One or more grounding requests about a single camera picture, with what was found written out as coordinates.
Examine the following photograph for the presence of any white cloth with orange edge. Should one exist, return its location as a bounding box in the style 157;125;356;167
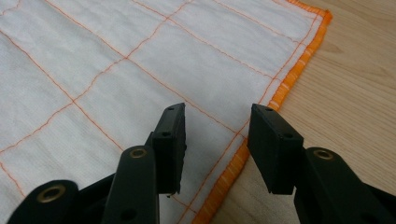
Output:
0;0;333;224

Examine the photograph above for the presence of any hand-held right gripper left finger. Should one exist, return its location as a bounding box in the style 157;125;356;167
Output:
145;103;188;196

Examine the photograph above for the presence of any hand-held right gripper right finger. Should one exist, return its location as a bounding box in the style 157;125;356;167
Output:
247;103;304;196

